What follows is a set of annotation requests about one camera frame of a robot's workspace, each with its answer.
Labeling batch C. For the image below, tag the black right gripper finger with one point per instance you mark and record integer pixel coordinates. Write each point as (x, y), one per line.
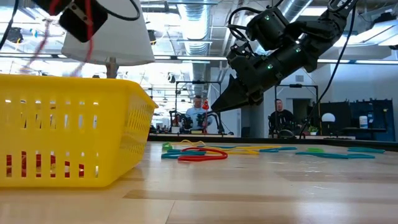
(236, 101)
(228, 85)

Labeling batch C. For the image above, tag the red rubber band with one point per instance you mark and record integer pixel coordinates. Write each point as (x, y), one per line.
(199, 159)
(38, 165)
(90, 31)

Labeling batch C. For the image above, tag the yellow rubber band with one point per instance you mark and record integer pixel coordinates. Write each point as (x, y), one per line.
(242, 152)
(183, 142)

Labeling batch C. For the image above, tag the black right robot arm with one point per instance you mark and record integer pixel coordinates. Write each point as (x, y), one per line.
(323, 28)

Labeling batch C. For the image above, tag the person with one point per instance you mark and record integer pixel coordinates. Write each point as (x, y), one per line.
(197, 112)
(281, 116)

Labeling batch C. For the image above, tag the table lamp with white shade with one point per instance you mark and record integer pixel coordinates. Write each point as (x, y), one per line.
(124, 37)

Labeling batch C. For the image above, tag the blue rubber band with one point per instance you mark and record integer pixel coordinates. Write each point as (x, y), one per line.
(280, 149)

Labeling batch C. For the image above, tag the yellow plastic basket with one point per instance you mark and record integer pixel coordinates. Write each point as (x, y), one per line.
(109, 93)

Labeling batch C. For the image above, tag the small potted plant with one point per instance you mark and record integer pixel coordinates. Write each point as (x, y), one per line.
(313, 129)

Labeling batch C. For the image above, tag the green rubber band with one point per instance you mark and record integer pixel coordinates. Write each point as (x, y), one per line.
(315, 150)
(167, 146)

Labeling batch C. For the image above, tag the white globe lamp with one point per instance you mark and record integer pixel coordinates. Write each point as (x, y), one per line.
(328, 117)

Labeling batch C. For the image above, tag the long teal rubber band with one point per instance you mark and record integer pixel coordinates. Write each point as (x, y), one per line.
(335, 155)

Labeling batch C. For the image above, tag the white canister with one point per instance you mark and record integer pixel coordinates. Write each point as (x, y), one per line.
(363, 122)

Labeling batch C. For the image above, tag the black side desk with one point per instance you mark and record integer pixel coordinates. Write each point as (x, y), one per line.
(363, 129)

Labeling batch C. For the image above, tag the dark pegboard panel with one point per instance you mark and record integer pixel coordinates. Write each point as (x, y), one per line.
(379, 115)

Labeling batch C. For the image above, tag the small teal rubber band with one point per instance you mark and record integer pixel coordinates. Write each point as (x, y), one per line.
(367, 150)

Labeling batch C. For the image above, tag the black robot station frame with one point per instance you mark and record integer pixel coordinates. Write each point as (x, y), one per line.
(199, 82)
(295, 85)

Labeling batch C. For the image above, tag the silver ceiling air duct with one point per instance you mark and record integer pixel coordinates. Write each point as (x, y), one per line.
(196, 31)

